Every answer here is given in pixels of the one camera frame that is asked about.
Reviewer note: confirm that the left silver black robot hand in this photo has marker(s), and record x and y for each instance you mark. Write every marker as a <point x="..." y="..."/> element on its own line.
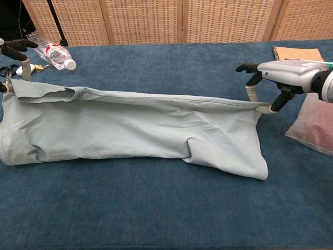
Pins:
<point x="15" y="44"/>

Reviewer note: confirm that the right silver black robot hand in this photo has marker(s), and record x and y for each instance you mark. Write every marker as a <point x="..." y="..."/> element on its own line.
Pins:
<point x="288" y="75"/>

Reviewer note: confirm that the grey-green cloth garment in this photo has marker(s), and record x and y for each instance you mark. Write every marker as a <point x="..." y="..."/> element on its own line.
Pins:
<point x="130" y="130"/>

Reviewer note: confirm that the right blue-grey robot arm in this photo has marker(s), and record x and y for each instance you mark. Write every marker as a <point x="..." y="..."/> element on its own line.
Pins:
<point x="326" y="86"/>

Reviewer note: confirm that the clear plastic water bottle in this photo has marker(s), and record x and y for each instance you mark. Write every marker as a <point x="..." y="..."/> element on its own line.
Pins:
<point x="58" y="56"/>

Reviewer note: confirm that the brown spiral notebook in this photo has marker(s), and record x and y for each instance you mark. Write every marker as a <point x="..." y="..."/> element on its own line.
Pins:
<point x="296" y="53"/>

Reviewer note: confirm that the white earbuds case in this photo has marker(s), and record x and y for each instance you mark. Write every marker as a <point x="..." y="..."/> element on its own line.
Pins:
<point x="32" y="68"/>

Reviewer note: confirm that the gold binder clip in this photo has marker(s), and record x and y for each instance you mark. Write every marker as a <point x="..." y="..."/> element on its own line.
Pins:
<point x="39" y="68"/>

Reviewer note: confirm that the black tripod stand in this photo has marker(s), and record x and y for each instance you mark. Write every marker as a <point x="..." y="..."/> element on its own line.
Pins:
<point x="56" y="20"/>

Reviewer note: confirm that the translucent bag with red contents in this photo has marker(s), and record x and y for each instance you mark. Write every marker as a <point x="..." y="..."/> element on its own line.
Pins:
<point x="312" y="130"/>

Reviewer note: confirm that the wicker folding screen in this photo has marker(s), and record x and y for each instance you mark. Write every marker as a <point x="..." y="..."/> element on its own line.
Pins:
<point x="145" y="20"/>

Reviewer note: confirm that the blue carpet table cover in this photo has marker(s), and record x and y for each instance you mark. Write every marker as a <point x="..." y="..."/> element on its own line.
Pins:
<point x="166" y="213"/>

